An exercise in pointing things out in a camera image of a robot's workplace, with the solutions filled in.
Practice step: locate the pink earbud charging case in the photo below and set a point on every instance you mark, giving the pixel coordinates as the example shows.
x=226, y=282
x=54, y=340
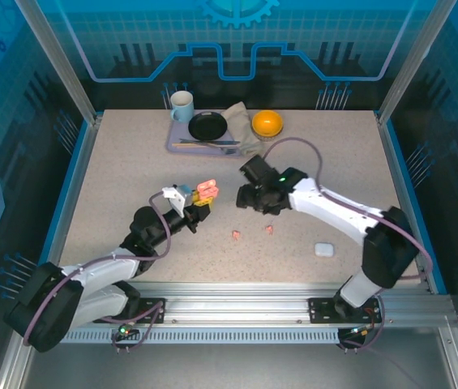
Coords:
x=208, y=187

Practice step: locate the white earbud charging case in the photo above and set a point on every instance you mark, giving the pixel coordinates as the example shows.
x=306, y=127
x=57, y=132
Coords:
x=324, y=249

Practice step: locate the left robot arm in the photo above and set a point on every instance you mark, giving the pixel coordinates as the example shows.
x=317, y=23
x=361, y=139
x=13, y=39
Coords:
x=103, y=267

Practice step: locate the yellow chopstick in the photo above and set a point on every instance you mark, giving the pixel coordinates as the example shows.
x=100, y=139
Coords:
x=184, y=144

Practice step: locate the lavender serving tray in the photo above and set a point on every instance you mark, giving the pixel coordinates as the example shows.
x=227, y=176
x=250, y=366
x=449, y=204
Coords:
x=176, y=142

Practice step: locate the teal table knife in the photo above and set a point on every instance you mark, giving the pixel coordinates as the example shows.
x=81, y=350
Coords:
x=228, y=142

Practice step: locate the pink chopstick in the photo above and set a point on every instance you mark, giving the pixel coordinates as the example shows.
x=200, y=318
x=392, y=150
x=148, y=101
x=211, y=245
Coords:
x=234, y=144

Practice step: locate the black round plate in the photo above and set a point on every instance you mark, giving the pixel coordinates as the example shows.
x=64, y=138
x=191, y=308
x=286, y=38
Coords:
x=207, y=126

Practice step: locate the orange bowl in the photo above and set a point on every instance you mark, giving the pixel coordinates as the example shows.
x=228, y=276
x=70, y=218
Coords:
x=267, y=122

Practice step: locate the beige folded cloth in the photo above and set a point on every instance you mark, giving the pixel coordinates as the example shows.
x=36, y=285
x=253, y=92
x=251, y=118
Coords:
x=242, y=123

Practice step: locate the light blue mug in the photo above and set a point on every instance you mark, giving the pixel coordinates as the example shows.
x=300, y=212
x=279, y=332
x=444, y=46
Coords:
x=182, y=106

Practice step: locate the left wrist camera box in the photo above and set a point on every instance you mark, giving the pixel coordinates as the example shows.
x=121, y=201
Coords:
x=175, y=196

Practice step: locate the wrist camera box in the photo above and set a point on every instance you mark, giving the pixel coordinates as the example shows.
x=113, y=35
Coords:
x=175, y=196
x=255, y=168

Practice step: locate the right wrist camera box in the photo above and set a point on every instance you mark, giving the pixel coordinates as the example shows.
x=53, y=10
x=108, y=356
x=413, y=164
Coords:
x=255, y=168

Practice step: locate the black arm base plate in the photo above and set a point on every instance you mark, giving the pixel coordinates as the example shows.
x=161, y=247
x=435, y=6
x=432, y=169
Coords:
x=322, y=310
x=151, y=310

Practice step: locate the aluminium mounting rail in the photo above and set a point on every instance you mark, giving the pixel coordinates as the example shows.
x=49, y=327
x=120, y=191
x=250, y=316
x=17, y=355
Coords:
x=232, y=300

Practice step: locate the aluminium frame post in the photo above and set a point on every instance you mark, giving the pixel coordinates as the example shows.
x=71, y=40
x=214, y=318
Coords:
x=62, y=61
x=411, y=61

